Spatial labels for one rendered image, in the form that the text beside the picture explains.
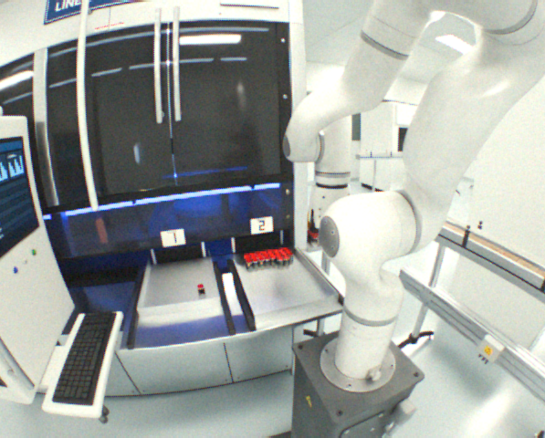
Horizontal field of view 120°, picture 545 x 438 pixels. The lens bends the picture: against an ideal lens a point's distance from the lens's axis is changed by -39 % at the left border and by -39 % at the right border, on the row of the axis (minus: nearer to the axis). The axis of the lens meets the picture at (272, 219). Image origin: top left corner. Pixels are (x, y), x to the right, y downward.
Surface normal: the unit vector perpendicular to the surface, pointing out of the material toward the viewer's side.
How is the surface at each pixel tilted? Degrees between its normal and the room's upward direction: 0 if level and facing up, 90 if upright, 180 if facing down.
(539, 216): 90
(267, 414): 0
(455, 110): 98
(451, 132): 108
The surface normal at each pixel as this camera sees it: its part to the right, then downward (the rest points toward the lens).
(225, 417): -0.04, -0.94
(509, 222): -0.95, 0.13
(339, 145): 0.14, 0.34
